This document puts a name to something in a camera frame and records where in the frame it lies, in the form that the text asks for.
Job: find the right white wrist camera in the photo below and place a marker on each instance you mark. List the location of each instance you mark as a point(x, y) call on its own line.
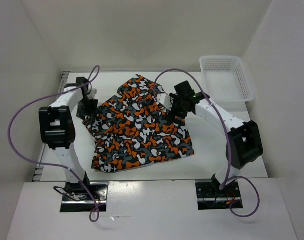
point(165, 100)

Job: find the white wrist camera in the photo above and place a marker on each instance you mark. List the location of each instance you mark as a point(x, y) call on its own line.
point(92, 94)
point(165, 100)

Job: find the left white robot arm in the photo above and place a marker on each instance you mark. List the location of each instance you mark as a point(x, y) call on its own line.
point(58, 131)

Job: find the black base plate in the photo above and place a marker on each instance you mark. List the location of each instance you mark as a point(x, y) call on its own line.
point(209, 199)
point(78, 202)

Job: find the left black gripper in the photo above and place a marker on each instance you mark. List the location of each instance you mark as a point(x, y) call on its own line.
point(90, 112)

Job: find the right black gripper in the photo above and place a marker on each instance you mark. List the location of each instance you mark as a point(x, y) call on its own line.
point(175, 99)

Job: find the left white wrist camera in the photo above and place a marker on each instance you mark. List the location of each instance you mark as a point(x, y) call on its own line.
point(92, 94)

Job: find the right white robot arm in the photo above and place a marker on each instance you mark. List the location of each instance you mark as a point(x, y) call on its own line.
point(243, 140)

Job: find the white plastic basket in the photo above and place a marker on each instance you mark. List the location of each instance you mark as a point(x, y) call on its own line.
point(226, 79)

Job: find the orange camouflage shorts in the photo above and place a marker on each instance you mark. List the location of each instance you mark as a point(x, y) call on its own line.
point(130, 130)

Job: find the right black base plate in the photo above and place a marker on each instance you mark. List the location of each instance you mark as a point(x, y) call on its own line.
point(209, 199)

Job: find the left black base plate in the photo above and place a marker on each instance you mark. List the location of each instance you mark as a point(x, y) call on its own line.
point(78, 202)

